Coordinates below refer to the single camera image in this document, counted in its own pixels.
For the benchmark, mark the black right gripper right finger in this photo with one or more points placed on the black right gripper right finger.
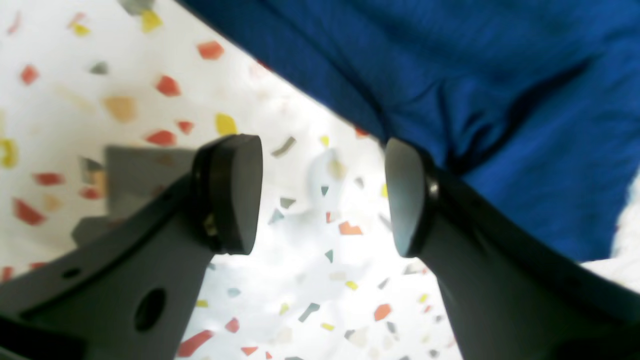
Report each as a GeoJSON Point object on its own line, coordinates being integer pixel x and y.
{"type": "Point", "coordinates": [507, 296]}

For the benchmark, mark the terrazzo patterned table cloth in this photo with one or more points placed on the terrazzo patterned table cloth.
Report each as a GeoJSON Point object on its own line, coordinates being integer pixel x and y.
{"type": "Point", "coordinates": [104, 104]}

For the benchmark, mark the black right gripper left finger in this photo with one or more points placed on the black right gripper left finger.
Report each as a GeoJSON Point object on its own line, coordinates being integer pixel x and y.
{"type": "Point", "coordinates": [130, 294]}

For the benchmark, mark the dark blue t-shirt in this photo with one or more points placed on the dark blue t-shirt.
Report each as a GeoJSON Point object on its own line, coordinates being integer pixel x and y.
{"type": "Point", "coordinates": [533, 103]}

